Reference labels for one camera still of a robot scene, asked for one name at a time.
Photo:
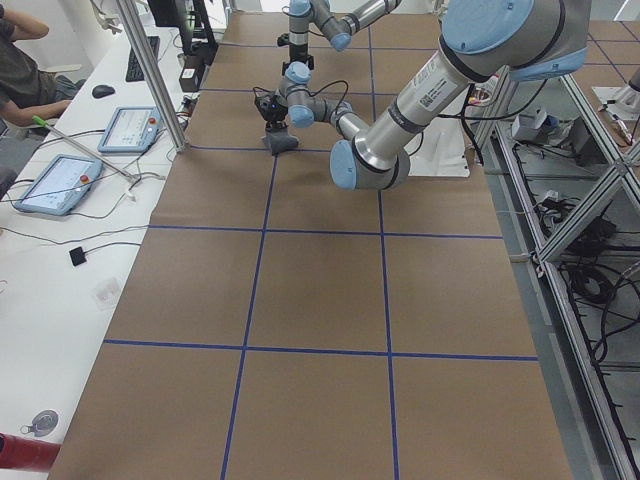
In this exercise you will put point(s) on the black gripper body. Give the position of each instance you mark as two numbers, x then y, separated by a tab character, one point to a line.
298	52
276	119

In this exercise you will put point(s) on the pink and grey towel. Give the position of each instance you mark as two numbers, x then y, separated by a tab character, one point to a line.
279	141

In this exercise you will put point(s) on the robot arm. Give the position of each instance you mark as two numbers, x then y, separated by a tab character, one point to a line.
534	39
338	32

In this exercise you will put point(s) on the black power box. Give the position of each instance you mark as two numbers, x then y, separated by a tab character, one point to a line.
191	76

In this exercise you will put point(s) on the black monitor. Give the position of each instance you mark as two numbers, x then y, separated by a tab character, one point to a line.
192	21

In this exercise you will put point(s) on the blue teach pendant far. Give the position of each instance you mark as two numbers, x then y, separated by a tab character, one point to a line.
131	130

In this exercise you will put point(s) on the blue teach pendant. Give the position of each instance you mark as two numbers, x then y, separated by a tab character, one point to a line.
131	130
61	186

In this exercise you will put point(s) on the black computer mouse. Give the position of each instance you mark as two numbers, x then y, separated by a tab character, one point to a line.
102	90

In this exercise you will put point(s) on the blue teach pendant near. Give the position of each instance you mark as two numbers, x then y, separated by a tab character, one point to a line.
61	186

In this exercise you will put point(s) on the small black square pad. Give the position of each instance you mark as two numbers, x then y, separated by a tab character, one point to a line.
78	256

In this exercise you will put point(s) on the seated person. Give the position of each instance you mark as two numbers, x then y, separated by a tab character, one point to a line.
26	90

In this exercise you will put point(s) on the red cylinder object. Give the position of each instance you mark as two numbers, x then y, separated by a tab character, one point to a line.
30	455

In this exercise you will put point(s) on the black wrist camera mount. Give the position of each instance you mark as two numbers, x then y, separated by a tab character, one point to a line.
272	109
283	40

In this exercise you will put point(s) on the aluminium frame post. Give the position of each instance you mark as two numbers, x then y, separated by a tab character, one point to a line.
136	34

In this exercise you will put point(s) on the aluminium truss frame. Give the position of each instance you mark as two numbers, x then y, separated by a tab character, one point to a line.
567	198

